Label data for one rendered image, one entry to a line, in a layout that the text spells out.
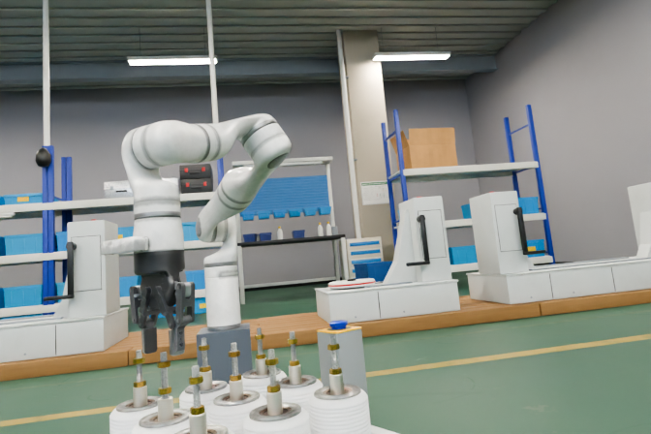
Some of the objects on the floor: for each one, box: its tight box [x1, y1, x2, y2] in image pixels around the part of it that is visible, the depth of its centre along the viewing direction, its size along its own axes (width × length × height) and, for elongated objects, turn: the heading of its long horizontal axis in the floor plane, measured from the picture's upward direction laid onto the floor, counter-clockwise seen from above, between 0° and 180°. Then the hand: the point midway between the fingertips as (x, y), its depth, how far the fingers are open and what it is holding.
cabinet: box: [339, 236, 384, 281], centre depth 655 cm, size 57×47×69 cm
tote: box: [354, 261, 393, 282], centre depth 548 cm, size 50×41×37 cm
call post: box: [317, 328, 371, 425], centre depth 102 cm, size 7×7×31 cm
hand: (163, 345), depth 73 cm, fingers open, 6 cm apart
